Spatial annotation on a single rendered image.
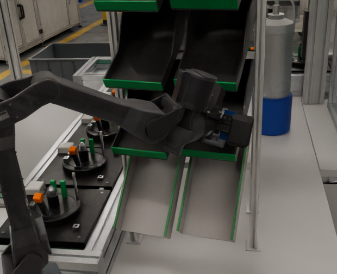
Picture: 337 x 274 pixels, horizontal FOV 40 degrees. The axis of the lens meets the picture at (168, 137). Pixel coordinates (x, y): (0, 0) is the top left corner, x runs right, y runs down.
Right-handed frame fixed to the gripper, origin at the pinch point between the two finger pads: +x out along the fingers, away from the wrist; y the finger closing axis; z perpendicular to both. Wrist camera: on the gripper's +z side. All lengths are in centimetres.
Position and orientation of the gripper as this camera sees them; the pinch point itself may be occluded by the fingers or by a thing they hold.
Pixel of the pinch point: (214, 118)
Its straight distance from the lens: 96.8
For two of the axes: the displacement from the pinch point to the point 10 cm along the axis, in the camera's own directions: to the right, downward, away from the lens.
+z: 1.7, -9.6, -2.4
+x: 4.5, -1.4, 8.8
